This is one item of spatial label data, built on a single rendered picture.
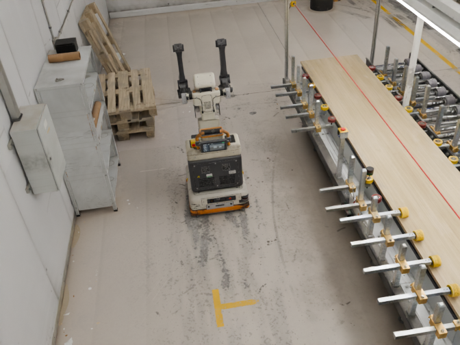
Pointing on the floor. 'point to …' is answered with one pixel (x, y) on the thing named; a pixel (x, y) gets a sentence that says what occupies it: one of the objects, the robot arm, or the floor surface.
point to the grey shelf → (81, 129)
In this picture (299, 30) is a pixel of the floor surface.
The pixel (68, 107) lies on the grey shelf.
